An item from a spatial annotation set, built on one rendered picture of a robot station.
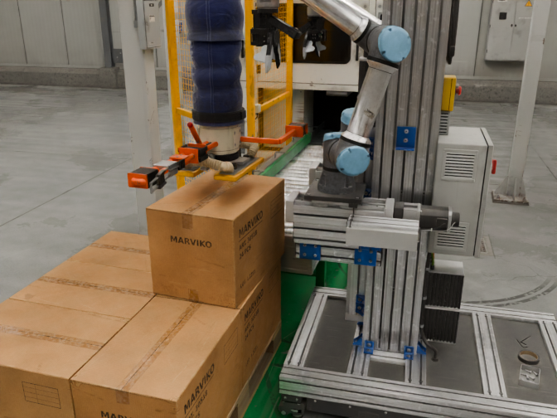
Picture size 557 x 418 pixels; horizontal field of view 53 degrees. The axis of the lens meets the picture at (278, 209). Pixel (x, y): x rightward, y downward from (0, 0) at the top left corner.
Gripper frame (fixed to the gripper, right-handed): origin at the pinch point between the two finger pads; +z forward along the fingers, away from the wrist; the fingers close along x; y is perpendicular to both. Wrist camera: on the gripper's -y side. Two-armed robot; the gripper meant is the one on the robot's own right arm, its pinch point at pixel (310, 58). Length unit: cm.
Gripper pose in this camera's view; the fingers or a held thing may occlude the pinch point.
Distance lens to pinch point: 287.1
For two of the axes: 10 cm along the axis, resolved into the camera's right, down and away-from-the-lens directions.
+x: 5.3, -2.9, 8.0
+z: 0.0, 9.4, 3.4
